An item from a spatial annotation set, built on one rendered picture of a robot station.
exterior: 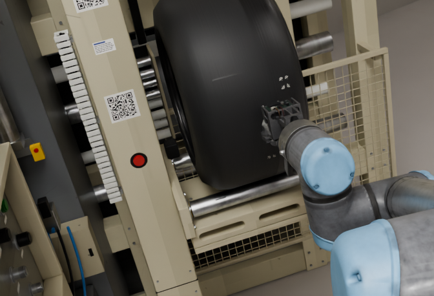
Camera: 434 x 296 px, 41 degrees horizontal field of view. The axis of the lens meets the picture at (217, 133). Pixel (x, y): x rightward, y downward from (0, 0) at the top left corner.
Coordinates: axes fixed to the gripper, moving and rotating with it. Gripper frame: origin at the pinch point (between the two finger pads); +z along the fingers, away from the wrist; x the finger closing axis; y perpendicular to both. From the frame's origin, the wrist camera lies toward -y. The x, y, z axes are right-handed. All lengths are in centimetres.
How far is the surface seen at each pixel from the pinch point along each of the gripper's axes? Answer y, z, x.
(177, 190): -19.6, 21.0, 24.2
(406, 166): -102, 143, -102
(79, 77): 17.3, 20.4, 39.8
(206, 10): 26.4, 13.1, 6.6
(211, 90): 10.3, 2.1, 11.5
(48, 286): -26, 5, 61
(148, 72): 5, 60, 22
